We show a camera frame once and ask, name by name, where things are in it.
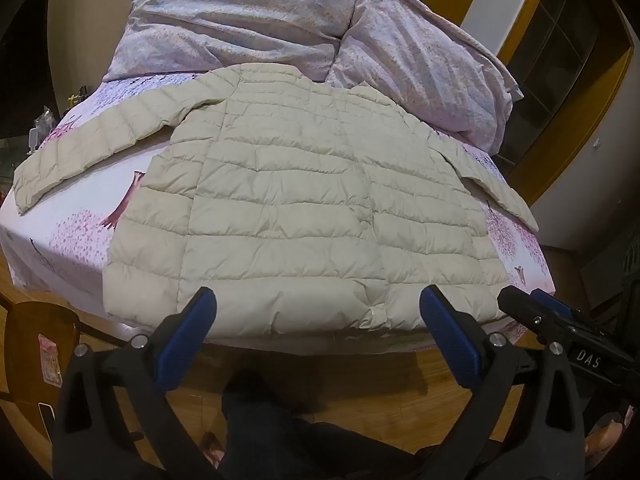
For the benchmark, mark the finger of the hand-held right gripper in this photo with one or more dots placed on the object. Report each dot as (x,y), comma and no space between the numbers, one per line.
(525,310)
(550,302)

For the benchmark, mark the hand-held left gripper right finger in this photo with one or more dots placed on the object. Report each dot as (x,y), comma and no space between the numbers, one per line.
(450,335)

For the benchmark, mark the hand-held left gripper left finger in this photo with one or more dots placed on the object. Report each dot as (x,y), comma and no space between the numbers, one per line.
(192,330)

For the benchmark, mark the beige puffer jacket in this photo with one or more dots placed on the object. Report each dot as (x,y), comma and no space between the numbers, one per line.
(300,185)

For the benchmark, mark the pink slipper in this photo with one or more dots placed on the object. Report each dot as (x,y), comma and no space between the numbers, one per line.
(210,460)

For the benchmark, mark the person's leg in dark pants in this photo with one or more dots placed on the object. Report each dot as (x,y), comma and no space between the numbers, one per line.
(280,435)

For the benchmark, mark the pink packet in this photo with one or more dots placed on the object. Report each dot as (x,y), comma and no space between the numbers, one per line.
(50,360)

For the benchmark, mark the bed with floral sheet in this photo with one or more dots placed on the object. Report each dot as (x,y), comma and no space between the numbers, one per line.
(75,225)

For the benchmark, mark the wooden stool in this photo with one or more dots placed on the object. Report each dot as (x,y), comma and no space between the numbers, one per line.
(25,330)

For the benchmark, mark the small white bottle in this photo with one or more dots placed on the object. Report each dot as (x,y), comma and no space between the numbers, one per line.
(34,140)

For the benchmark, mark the clear plastic item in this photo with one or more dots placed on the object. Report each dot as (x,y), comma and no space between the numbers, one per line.
(44,117)

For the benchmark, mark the yellow clip item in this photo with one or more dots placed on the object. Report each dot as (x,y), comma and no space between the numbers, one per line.
(77,97)

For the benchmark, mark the pale floral duvet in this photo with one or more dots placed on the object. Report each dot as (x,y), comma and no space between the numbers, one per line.
(225,20)

